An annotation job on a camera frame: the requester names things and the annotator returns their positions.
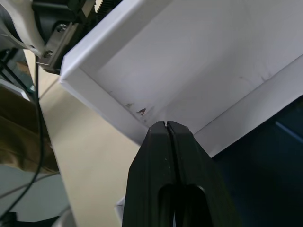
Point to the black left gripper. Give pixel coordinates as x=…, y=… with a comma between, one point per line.
x=54, y=19

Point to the white phone box lid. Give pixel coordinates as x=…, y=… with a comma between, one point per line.
x=189, y=59

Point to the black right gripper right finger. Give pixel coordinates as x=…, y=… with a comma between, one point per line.
x=196, y=184

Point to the white flat ledge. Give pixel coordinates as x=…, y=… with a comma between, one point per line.
x=14, y=89

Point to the dark blue smartphone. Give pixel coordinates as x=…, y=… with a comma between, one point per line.
x=260, y=177

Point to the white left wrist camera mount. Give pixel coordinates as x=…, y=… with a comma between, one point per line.
x=23, y=23

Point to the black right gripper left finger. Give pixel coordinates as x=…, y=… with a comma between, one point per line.
x=149, y=177

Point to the white phone box base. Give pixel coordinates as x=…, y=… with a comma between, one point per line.
x=119, y=212

